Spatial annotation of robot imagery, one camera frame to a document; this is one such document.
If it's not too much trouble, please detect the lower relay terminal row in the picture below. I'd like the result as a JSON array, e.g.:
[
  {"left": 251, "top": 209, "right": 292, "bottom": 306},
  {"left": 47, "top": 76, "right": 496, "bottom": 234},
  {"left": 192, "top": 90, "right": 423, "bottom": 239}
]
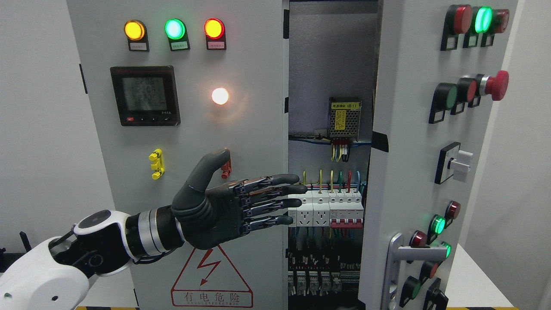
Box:
[{"left": 286, "top": 251, "right": 361, "bottom": 298}]

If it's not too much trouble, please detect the red terminal connector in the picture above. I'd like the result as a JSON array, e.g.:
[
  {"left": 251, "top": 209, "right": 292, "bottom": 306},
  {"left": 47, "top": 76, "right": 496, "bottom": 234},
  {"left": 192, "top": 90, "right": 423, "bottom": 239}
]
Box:
[{"left": 221, "top": 155, "right": 232, "bottom": 180}]

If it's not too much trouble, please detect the red electric hazard sign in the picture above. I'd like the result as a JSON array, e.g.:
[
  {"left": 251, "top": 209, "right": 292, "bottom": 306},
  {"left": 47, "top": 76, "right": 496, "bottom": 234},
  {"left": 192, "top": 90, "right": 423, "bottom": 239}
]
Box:
[{"left": 170, "top": 246, "right": 254, "bottom": 308}]

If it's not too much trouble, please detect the green indicator lamp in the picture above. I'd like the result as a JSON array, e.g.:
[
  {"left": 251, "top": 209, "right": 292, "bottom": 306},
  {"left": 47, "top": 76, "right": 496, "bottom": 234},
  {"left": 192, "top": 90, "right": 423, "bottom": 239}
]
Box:
[{"left": 164, "top": 19, "right": 190, "bottom": 51}]

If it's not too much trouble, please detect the white right door selector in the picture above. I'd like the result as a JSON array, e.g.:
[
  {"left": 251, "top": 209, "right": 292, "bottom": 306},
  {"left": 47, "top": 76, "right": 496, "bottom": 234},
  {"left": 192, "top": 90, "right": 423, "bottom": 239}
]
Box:
[{"left": 433, "top": 142, "right": 474, "bottom": 184}]

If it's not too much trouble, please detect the red emergency stop button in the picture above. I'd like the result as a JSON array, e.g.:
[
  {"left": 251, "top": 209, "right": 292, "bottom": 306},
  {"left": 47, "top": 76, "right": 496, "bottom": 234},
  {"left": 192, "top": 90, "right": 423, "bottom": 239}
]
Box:
[{"left": 475, "top": 70, "right": 509, "bottom": 101}]

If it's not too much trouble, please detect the metal mesh power supply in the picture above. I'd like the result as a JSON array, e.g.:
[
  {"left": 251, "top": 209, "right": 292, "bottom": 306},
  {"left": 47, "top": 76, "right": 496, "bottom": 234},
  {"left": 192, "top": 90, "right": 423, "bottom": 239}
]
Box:
[{"left": 328, "top": 97, "right": 362, "bottom": 139}]

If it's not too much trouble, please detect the white socket breaker row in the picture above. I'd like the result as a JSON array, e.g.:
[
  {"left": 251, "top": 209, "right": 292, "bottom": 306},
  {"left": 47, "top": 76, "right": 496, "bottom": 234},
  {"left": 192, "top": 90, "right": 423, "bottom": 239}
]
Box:
[{"left": 288, "top": 189, "right": 364, "bottom": 228}]

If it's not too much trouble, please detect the grey cabinet door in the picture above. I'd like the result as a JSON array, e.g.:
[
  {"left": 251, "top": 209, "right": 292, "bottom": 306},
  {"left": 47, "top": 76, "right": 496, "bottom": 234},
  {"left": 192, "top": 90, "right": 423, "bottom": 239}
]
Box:
[
  {"left": 358, "top": 0, "right": 518, "bottom": 310},
  {"left": 67, "top": 0, "right": 288, "bottom": 310}
]

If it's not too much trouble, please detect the yellow indicator lamp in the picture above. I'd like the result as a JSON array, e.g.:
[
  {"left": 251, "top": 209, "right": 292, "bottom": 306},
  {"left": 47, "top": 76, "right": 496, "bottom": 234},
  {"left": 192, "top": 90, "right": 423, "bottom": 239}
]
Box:
[{"left": 124, "top": 19, "right": 149, "bottom": 52}]

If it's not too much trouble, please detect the yellow terminal connector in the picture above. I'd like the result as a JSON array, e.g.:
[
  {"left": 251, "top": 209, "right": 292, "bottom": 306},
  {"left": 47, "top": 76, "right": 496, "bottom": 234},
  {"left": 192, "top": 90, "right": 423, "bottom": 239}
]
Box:
[{"left": 148, "top": 149, "right": 165, "bottom": 180}]

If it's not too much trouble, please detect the black digital power meter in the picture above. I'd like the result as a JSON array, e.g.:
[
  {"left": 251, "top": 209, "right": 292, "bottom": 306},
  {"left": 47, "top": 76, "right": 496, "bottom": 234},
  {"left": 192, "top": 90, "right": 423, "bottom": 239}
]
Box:
[{"left": 110, "top": 65, "right": 180, "bottom": 126}]

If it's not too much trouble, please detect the dark grey robot hand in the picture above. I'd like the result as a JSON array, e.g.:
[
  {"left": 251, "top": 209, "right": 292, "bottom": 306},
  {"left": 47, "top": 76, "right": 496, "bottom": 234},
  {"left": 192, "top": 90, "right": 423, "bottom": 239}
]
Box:
[{"left": 171, "top": 149, "right": 307, "bottom": 250}]

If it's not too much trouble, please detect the white glowing lamp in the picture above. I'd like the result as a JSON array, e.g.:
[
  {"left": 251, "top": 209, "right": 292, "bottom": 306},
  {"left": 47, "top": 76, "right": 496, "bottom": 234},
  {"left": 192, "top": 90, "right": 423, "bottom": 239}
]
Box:
[{"left": 211, "top": 87, "right": 229, "bottom": 105}]

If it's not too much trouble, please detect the black box at left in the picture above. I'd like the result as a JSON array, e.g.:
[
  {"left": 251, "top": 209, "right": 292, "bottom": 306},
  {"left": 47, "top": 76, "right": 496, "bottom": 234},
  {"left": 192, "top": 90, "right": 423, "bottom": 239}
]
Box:
[{"left": 0, "top": 231, "right": 32, "bottom": 273}]

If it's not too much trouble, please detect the silver door handle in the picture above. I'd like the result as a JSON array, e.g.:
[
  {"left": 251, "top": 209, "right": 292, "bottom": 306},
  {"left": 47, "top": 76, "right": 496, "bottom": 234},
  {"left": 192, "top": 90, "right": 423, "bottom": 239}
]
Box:
[{"left": 381, "top": 233, "right": 448, "bottom": 310}]

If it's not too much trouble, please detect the red indicator lamp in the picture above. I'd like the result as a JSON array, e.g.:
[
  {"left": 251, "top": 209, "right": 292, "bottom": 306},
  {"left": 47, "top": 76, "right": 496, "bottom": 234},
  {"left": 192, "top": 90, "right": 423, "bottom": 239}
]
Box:
[{"left": 204, "top": 18, "right": 226, "bottom": 50}]

